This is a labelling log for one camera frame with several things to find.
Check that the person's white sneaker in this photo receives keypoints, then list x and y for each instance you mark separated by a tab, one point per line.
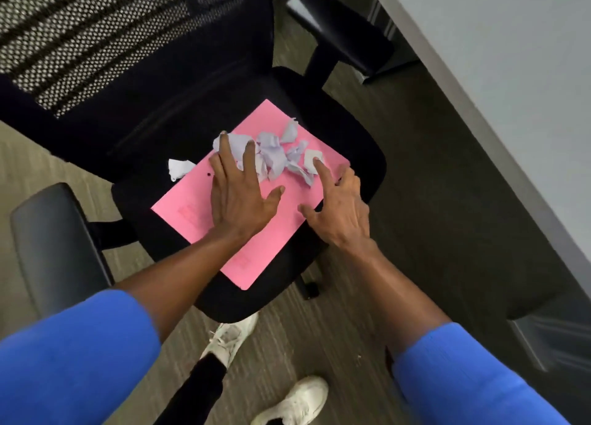
295	404
228	339

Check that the black mesh office chair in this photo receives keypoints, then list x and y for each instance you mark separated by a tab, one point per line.
152	92

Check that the single white paper scrap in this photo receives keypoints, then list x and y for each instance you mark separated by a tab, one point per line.
180	168

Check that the person's left white sneaker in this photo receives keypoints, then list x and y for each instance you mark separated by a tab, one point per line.
228	339

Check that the pile of torn paper scraps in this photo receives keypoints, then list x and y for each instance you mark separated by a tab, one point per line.
274	157

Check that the person's left forearm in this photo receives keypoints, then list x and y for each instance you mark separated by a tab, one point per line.
184	281

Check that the person's right white sneaker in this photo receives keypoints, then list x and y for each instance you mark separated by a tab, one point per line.
295	404

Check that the person's left black trouser leg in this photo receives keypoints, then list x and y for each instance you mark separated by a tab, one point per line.
194	397

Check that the person's right hand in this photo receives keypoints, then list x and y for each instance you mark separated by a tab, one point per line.
344	212

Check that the person's blue sleeve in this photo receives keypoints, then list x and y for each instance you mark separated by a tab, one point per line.
69	360
461	383

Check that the person's left blue sleeve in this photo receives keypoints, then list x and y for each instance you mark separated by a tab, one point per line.
69	360

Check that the person's right blue sleeve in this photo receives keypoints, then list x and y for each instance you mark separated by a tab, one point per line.
461	383

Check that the person's right forearm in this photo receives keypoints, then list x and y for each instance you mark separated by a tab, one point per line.
401	300

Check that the person's left hand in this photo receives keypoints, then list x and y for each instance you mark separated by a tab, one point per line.
238	203

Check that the pink paper folder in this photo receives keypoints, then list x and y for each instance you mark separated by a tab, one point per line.
194	212

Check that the white desk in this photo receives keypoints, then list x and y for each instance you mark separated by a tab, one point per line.
508	69

